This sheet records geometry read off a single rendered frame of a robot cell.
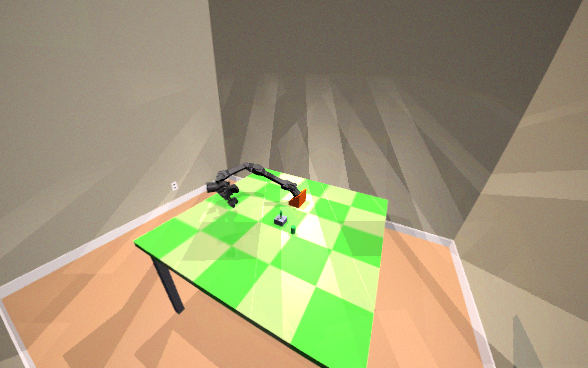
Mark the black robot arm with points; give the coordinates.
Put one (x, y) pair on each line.
(255, 169)

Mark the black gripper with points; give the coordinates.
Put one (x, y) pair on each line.
(221, 190)

